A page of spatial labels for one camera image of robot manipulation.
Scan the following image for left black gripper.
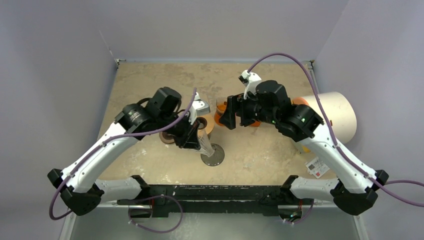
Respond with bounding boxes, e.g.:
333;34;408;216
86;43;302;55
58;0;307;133
157;111;201;149

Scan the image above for wooden ring dripper stand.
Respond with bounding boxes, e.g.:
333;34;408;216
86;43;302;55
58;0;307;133
196;113;215;139

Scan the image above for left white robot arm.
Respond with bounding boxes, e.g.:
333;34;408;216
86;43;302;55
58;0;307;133
47;87;210;216

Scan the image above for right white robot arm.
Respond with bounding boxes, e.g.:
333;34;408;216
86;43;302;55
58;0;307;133
219;80;389;216

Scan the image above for orange filter paper box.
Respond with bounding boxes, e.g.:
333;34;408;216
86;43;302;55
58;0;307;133
249;120;261;128

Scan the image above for amber glass carafe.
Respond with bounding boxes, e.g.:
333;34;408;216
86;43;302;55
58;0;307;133
214;97;227;126

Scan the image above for brown wooden round coaster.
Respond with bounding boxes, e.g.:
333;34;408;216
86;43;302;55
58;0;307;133
159;131;175;145

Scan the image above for dark ribbed glass cone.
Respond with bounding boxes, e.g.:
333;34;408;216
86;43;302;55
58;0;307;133
200;143;225;167

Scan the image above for white cylinder drum orange lid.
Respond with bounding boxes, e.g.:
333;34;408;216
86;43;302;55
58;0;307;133
291;92;357;154

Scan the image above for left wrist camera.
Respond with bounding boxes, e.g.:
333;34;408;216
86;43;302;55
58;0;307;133
188;92;211;125

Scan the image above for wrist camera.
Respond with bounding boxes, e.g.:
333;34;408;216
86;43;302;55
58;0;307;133
239;69;262;100
188;92;211;125

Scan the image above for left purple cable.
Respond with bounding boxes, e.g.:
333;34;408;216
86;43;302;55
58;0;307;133
48;87;198;221

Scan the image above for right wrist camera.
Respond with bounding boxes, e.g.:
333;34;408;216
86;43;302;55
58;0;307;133
239;69;262;100

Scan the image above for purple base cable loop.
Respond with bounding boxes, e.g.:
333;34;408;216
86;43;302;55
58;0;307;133
128;194;185;234

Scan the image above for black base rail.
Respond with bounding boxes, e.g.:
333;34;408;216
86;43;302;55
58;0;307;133
117;184;312;218

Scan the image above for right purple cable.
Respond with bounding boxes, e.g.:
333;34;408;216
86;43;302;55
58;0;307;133
246;52;424;209

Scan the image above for aluminium frame rail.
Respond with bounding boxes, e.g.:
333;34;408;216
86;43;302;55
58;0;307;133
57;184;369;240

